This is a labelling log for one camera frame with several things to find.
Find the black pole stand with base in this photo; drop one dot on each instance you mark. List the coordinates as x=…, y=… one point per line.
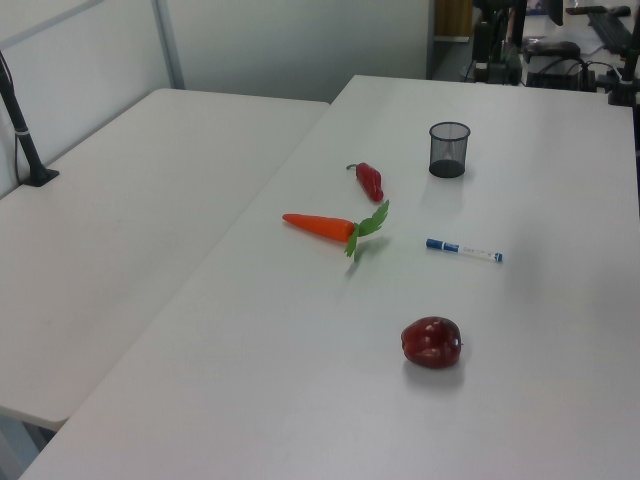
x=22, y=135

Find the dark red toy apple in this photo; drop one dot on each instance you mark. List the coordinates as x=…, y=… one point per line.
x=431, y=342

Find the black mesh pen cup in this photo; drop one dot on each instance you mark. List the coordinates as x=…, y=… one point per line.
x=449, y=150

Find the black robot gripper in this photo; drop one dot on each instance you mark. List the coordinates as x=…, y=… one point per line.
x=484, y=44

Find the grey partition frame post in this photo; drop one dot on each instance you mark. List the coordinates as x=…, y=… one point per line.
x=169, y=45

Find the orange toy carrot green leaves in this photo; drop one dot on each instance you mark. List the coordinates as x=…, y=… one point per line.
x=325, y=226

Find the blue white marker pen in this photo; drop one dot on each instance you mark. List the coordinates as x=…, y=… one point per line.
x=465, y=250

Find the black electronics box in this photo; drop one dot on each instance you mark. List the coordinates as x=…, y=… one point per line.
x=560, y=77

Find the red toy chili pepper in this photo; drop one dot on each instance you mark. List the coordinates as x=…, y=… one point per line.
x=370, y=181

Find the black rounded device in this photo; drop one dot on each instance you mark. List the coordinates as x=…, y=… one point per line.
x=552, y=48

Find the wooden cabinet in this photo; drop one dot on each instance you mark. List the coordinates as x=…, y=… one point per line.
x=452, y=17

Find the black clamp stand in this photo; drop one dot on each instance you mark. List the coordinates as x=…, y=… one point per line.
x=625, y=87

